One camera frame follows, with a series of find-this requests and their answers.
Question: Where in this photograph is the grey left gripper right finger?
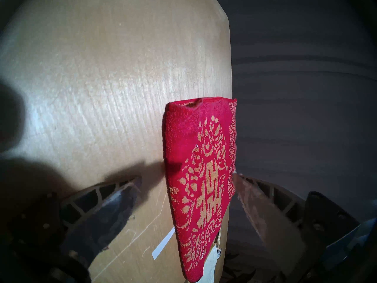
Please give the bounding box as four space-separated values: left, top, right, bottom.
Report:
232 173 360 274

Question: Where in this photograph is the tall dark leafy plant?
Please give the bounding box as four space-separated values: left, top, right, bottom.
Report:
221 251 283 283

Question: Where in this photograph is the cream dotted towel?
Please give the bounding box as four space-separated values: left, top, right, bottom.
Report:
203 244 222 283

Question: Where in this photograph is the red towel with gold pattern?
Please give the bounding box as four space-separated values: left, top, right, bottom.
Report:
163 97 238 283

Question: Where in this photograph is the white tape strip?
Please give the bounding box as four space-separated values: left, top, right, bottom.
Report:
152 226 176 260

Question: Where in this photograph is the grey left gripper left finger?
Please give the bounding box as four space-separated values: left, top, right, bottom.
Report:
9 176 143 266

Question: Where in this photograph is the brown pleated curtain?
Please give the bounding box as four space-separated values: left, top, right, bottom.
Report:
211 0 377 256

